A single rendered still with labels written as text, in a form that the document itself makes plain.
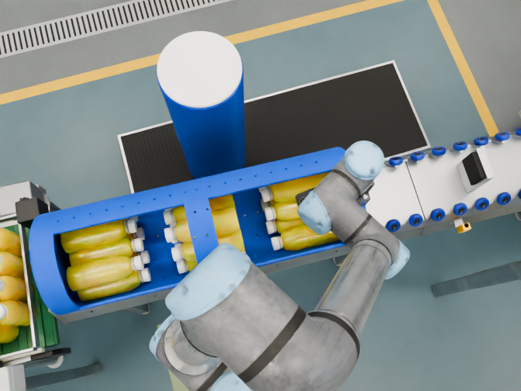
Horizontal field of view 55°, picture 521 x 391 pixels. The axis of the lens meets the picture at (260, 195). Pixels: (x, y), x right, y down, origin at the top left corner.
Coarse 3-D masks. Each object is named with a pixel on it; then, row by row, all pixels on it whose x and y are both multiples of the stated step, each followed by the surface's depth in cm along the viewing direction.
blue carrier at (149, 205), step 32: (288, 160) 141; (320, 160) 137; (160, 192) 135; (192, 192) 133; (224, 192) 132; (256, 192) 156; (32, 224) 131; (64, 224) 130; (96, 224) 130; (160, 224) 155; (192, 224) 129; (256, 224) 158; (32, 256) 126; (64, 256) 150; (160, 256) 154; (256, 256) 150; (288, 256) 140; (64, 288) 127; (160, 288) 137
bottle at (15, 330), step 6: (0, 324) 142; (0, 330) 141; (6, 330) 144; (12, 330) 148; (18, 330) 152; (0, 336) 142; (6, 336) 145; (12, 336) 149; (0, 342) 145; (6, 342) 149
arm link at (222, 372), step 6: (222, 366) 96; (216, 372) 96; (222, 372) 96; (228, 372) 95; (210, 378) 95; (216, 378) 95; (222, 378) 94; (228, 378) 94; (234, 378) 94; (204, 384) 96; (210, 384) 95; (216, 384) 94; (222, 384) 94; (228, 384) 94; (234, 384) 94; (240, 384) 94; (198, 390) 96; (204, 390) 96; (210, 390) 95; (216, 390) 94; (222, 390) 94; (228, 390) 94; (234, 390) 94; (240, 390) 94; (246, 390) 94
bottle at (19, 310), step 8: (0, 304) 137; (8, 304) 139; (16, 304) 141; (24, 304) 147; (8, 312) 138; (16, 312) 140; (24, 312) 145; (0, 320) 137; (8, 320) 138; (16, 320) 141; (24, 320) 146
